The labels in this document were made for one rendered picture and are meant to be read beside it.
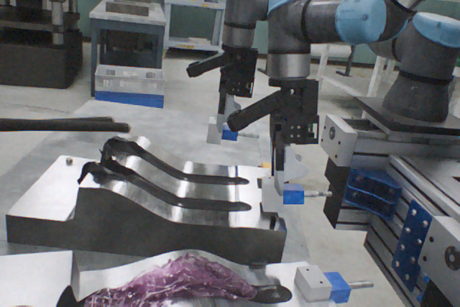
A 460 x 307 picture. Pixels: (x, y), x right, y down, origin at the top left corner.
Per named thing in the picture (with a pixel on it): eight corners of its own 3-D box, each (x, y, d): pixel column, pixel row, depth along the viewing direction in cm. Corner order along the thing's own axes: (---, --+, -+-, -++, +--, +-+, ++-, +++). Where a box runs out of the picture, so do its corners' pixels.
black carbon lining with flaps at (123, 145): (248, 185, 95) (254, 147, 92) (251, 225, 80) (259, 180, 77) (93, 167, 94) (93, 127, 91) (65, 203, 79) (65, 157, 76)
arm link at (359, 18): (398, -8, 68) (335, -2, 75) (368, -12, 60) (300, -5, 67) (394, 43, 70) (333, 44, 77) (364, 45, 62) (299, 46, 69)
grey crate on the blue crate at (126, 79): (162, 84, 418) (163, 69, 413) (164, 96, 381) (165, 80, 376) (98, 79, 405) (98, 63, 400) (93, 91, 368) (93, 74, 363)
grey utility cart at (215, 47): (215, 56, 705) (222, -3, 671) (224, 63, 660) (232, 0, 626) (148, 51, 669) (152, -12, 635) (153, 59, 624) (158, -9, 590)
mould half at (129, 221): (268, 202, 104) (277, 152, 99) (279, 272, 79) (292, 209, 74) (61, 177, 102) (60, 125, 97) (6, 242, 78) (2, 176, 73)
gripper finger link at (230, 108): (239, 136, 102) (244, 98, 101) (215, 134, 102) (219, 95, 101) (238, 135, 105) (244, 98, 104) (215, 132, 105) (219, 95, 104)
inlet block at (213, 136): (256, 142, 111) (259, 123, 109) (257, 149, 107) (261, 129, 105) (207, 136, 111) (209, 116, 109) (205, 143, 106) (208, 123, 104)
